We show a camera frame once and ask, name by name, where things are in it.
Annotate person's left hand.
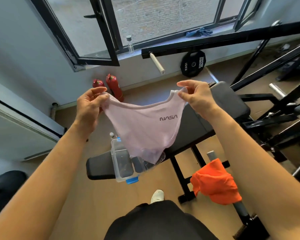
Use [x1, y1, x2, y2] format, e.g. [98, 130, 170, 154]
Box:
[74, 86, 110, 138]

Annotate person's right hand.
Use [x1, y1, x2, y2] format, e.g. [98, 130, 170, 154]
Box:
[177, 79, 219, 118]

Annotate pale pink t-shirt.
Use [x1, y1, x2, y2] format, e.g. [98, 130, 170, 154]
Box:
[101, 88, 188, 165]

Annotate person's right forearm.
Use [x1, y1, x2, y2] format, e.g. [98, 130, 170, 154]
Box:
[204, 107, 300, 240]

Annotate person's left forearm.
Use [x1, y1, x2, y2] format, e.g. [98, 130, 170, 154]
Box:
[0, 122, 95, 240]

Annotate red fire extinguisher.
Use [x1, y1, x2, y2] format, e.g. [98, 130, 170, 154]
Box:
[105, 73, 124, 103]
[92, 78, 107, 90]

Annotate black weight plate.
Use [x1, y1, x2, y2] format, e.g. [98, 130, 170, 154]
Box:
[180, 50, 207, 78]

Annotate black padded weight bench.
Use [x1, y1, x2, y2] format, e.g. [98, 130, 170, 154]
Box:
[86, 81, 251, 204]

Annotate white bar peg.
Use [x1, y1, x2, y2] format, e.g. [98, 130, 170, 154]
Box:
[149, 52, 166, 74]

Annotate grey floor pipe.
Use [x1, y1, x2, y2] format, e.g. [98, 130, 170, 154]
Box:
[51, 102, 59, 122]

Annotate clear glass bottle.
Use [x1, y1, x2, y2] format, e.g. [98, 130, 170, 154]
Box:
[126, 35, 135, 55]

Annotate black open window sash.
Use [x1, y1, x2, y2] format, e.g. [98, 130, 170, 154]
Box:
[29, 0, 121, 72]

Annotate clear plastic box blue clips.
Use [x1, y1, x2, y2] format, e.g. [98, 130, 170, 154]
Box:
[110, 137, 166, 185]

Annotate blue cloth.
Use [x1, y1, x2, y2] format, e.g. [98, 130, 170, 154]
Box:
[185, 27, 213, 38]

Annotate chrome machine peg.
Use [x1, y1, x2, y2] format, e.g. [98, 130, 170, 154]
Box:
[268, 83, 285, 98]

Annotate orange cloth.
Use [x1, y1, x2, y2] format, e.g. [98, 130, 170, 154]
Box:
[190, 158, 243, 206]

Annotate white shoe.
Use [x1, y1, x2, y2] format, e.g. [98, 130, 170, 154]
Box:
[150, 189, 165, 204]

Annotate black shorts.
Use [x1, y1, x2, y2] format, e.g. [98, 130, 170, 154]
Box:
[104, 200, 219, 240]

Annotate grey metal bar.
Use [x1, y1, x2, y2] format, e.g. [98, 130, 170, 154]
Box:
[206, 150, 271, 240]

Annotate black round seat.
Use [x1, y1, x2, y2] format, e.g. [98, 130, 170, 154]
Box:
[0, 170, 28, 219]

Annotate black window frame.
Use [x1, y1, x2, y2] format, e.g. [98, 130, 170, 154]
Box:
[107, 0, 261, 54]

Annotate white wall heater unit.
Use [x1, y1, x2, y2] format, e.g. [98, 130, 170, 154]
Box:
[0, 77, 67, 162]

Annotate black gym machine frame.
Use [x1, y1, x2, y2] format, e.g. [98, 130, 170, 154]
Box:
[141, 19, 300, 178]

